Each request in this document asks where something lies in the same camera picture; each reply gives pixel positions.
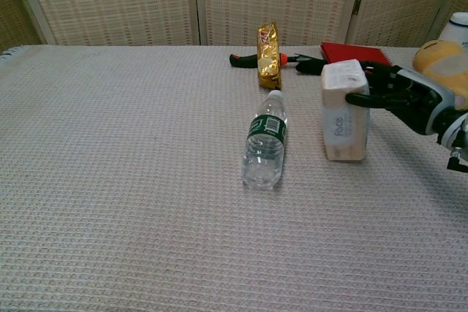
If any black grey right robot hand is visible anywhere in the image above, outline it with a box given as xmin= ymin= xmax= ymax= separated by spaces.
xmin=344 ymin=61 xmax=457 ymax=135

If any white peach tissue pack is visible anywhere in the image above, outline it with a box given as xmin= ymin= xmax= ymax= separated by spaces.
xmin=320 ymin=58 xmax=371 ymax=162

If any yellow plush toy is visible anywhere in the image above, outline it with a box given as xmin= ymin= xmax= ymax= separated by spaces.
xmin=412 ymin=39 xmax=468 ymax=111

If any red spiral notebook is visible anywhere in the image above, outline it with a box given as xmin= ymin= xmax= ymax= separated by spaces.
xmin=320 ymin=41 xmax=394 ymax=69

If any white blue-striped container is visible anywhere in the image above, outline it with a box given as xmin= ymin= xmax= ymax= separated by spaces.
xmin=437 ymin=12 xmax=468 ymax=50

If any gold foil snack packet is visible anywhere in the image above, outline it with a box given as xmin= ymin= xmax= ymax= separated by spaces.
xmin=255 ymin=23 xmax=284 ymax=91

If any clear green-label water bottle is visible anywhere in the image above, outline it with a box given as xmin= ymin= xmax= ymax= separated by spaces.
xmin=240 ymin=89 xmax=289 ymax=191

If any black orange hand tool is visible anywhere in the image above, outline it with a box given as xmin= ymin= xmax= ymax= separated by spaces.
xmin=229 ymin=52 xmax=330 ymax=76

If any beige woven tablecloth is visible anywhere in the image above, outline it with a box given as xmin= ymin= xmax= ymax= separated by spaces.
xmin=0 ymin=44 xmax=468 ymax=312

